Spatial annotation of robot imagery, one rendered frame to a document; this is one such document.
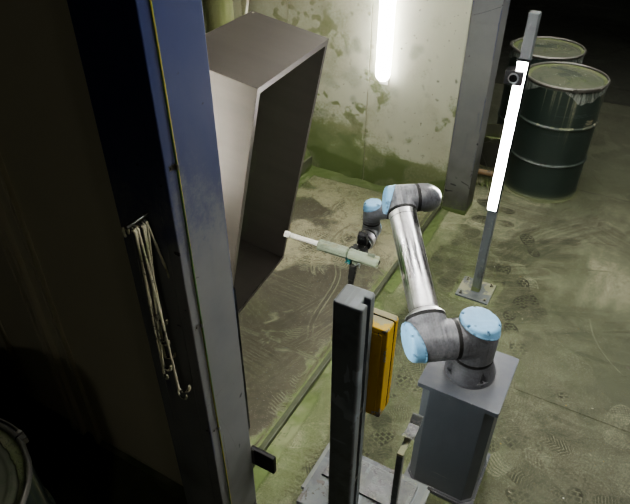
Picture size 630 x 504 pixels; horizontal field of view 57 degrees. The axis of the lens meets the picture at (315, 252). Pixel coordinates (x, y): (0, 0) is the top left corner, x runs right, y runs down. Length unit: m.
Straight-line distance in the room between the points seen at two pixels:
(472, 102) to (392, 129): 0.62
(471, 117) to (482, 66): 0.34
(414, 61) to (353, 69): 0.46
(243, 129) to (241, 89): 0.14
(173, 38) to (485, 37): 2.89
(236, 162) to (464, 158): 2.37
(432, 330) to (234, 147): 0.95
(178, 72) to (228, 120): 0.84
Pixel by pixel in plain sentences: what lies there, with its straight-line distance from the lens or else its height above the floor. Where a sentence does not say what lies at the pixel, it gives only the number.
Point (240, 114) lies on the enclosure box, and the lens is 2.03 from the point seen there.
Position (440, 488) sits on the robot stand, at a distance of 2.73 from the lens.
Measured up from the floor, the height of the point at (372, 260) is 0.69.
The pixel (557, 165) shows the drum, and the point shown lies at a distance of 4.64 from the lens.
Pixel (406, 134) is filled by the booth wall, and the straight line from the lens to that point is 4.29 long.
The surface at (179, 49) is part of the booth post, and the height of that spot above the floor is 1.97.
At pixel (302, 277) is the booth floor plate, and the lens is 3.63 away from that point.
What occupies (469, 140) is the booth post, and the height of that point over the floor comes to 0.59.
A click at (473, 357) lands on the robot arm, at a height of 0.79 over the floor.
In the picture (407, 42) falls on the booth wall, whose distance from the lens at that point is 4.08.
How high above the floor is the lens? 2.33
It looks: 37 degrees down
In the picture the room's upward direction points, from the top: straight up
